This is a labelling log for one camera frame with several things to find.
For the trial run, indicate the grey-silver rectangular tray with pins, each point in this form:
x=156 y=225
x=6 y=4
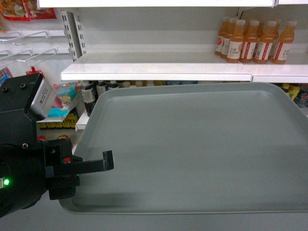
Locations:
x=195 y=149

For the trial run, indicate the orange juice bottle red label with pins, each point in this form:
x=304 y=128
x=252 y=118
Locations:
x=265 y=43
x=250 y=41

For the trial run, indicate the white shelf board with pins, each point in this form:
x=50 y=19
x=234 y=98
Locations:
x=165 y=3
x=197 y=66

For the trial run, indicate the white middle shelf board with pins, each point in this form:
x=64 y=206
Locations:
x=197 y=66

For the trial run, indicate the white slotted shelf upright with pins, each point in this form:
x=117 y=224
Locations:
x=74 y=32

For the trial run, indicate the white upper shelf board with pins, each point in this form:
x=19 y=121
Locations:
x=165 y=3

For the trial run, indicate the orange juice bottle far right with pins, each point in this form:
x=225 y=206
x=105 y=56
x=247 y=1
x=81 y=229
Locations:
x=284 y=43

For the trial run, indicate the teal snack package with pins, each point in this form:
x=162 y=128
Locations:
x=64 y=101

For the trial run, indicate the red snack bag hanging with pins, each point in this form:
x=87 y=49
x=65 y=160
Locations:
x=24 y=10

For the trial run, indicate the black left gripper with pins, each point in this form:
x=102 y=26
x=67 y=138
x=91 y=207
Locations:
x=26 y=174

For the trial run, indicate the orange juice bottle C100 label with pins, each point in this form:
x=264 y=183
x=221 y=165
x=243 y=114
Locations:
x=236 y=42

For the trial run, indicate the dark soy sauce bottle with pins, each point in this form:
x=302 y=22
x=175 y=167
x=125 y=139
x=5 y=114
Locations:
x=90 y=96

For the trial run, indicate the yellow packaged jar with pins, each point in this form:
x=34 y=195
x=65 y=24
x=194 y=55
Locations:
x=291 y=89

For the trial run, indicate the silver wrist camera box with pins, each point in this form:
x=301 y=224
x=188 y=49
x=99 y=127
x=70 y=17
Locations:
x=43 y=100

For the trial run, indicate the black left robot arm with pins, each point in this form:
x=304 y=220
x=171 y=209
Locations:
x=18 y=126

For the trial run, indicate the white wire display hook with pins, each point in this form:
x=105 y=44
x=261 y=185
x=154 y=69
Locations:
x=31 y=47

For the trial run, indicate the orange juice bottle row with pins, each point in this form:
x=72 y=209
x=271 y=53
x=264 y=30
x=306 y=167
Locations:
x=224 y=36

